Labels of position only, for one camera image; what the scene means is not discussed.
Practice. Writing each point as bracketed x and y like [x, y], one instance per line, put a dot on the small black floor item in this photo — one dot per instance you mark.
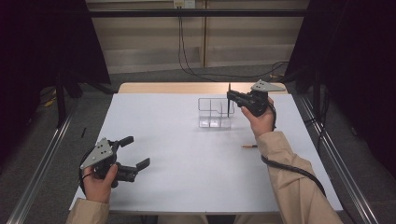
[83, 132]

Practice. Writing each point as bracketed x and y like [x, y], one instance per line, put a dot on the wooden table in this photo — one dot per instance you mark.
[174, 88]

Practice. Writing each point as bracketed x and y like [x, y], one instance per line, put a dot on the aluminium floor rail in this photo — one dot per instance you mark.
[355, 193]
[34, 183]

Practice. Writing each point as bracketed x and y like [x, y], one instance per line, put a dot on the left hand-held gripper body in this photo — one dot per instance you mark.
[124, 173]

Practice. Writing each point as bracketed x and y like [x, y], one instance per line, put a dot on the yellow floor item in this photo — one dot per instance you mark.
[49, 102]

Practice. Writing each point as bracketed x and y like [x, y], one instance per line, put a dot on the white wall outlet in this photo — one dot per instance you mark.
[184, 3]

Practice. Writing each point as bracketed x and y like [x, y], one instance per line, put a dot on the black horizontal bar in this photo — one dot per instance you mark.
[193, 13]

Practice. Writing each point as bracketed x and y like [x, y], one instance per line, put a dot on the person's right hand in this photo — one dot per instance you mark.
[261, 124]

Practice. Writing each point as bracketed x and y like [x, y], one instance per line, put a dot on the white table cover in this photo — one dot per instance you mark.
[193, 174]

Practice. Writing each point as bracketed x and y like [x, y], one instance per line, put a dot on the black pencil orange end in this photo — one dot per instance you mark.
[229, 110]
[249, 146]

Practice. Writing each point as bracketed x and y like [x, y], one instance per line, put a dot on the clear plastic pen holder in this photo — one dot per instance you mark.
[214, 119]

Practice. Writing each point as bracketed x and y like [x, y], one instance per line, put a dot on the black curtain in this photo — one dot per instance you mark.
[37, 46]
[358, 62]

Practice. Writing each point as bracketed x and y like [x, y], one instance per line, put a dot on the black metal stand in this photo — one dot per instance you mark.
[60, 102]

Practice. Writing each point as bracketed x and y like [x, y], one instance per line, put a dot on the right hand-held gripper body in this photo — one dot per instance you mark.
[257, 102]

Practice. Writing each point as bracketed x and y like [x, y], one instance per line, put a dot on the person's left hand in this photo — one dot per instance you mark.
[98, 186]

